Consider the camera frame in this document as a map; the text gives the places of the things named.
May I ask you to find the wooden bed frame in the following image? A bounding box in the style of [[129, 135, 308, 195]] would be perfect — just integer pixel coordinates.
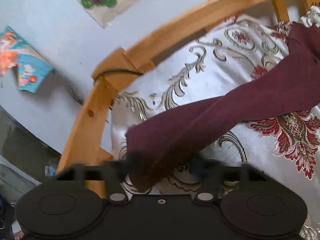
[[57, 0, 319, 173]]

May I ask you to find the orange-haired cartoon wall poster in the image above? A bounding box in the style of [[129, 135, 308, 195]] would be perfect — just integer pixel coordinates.
[[1, 25, 54, 93]]

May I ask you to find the floral satin bedspread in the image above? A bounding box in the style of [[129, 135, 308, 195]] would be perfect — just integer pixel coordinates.
[[108, 3, 320, 240]]

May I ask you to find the black cable on bedframe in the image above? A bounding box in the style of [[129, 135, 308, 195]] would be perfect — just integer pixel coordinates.
[[94, 68, 144, 83]]

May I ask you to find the maroon knit sweater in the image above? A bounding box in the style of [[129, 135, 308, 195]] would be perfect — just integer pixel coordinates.
[[126, 23, 319, 191]]

